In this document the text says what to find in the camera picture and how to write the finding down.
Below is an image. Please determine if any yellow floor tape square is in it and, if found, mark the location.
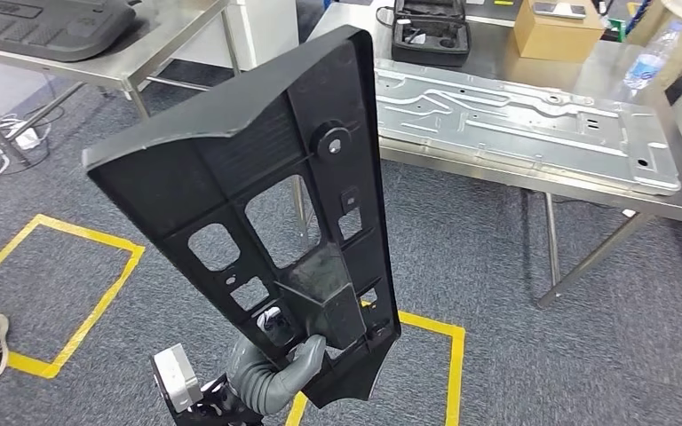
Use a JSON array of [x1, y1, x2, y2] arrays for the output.
[[0, 214, 147, 381], [284, 301, 467, 426]]

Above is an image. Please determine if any stamped silver metal panel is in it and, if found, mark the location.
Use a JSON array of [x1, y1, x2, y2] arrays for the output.
[[374, 59, 682, 197]]

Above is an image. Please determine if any open black tool case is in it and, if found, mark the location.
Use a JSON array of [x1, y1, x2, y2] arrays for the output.
[[390, 0, 473, 68]]

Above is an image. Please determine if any stainless steel table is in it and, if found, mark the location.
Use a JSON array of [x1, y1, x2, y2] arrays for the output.
[[0, 0, 242, 169], [308, 0, 682, 310]]

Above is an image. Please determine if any brown cardboard box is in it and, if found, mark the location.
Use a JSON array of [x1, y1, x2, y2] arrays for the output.
[[512, 0, 607, 64]]

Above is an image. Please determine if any clear plastic water bottle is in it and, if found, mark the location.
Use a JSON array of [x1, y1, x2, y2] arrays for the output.
[[623, 20, 682, 91]]

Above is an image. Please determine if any large black plastic plate bracket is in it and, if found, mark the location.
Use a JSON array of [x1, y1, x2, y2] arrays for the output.
[[81, 24, 402, 410]]

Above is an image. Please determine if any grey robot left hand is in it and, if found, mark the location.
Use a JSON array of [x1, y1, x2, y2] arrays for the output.
[[284, 334, 329, 394]]

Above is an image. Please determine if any white power strip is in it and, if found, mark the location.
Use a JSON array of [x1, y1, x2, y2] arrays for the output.
[[12, 124, 43, 151]]

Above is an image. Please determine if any black rubber car mat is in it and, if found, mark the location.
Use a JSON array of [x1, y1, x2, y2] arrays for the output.
[[0, 0, 138, 64]]

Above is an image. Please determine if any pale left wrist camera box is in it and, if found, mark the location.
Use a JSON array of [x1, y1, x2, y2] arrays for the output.
[[150, 343, 204, 414]]

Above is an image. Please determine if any white cabinet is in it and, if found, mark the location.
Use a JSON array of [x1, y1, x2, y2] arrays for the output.
[[170, 0, 300, 73]]

